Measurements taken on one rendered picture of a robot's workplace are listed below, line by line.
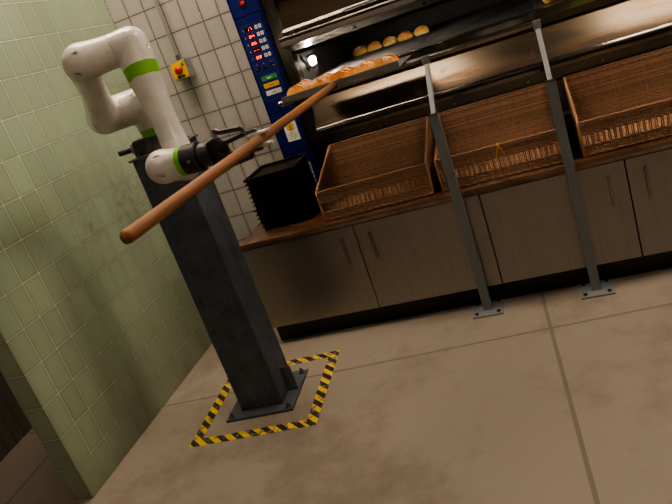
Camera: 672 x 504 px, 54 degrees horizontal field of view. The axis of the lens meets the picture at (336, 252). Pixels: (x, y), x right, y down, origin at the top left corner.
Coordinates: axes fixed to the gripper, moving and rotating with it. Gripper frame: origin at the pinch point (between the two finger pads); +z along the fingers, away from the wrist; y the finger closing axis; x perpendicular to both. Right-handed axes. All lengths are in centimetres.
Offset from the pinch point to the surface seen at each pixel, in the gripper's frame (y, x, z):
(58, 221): 17, -48, -123
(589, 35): 19, -155, 106
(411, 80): 16, -156, 22
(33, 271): 29, -23, -123
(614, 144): 58, -106, 104
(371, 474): 119, 9, 0
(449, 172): 50, -95, 37
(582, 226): 87, -95, 85
